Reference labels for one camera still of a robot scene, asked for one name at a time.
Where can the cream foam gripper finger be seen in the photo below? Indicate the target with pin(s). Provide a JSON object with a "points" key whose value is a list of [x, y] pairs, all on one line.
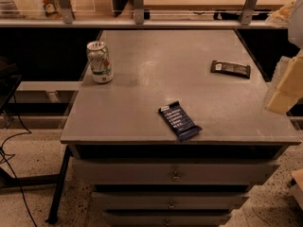
{"points": [[286, 86]]}

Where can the blue rxbar blueberry bar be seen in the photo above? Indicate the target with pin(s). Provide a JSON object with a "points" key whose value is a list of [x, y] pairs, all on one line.
{"points": [[179, 121]]}

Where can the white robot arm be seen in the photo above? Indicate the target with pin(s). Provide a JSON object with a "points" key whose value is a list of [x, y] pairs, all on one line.
{"points": [[291, 17]]}

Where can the green white 7up can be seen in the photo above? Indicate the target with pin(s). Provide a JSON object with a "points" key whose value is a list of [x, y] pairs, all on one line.
{"points": [[99, 62]]}

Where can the dark brown snack bar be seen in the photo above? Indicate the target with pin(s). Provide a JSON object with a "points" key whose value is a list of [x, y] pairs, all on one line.
{"points": [[231, 68]]}

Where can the wooden box at right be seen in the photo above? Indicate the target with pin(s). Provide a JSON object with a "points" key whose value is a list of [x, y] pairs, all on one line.
{"points": [[297, 186]]}

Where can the grey drawer cabinet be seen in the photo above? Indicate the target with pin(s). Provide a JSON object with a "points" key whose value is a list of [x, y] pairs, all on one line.
{"points": [[171, 142]]}

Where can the black desk leg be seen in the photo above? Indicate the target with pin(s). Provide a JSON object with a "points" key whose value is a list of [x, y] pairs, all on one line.
{"points": [[53, 213]]}

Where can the black chair at left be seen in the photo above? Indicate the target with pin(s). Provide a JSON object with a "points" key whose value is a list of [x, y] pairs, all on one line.
{"points": [[10, 79]]}

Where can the bottom drawer with handle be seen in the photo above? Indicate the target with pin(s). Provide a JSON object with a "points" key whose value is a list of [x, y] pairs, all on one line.
{"points": [[166, 219]]}

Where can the drawer with handle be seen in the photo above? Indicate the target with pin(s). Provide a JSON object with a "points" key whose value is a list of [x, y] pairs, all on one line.
{"points": [[170, 201], [169, 171], [166, 219]]}

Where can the middle drawer with handle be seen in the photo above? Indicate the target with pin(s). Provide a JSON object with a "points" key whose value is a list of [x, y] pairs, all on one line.
{"points": [[170, 201]]}

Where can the top drawer with handle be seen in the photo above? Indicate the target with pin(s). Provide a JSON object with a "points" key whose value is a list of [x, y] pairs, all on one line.
{"points": [[169, 171]]}

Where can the grey shelf rail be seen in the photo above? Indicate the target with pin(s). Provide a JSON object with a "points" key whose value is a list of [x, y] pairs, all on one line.
{"points": [[133, 24]]}

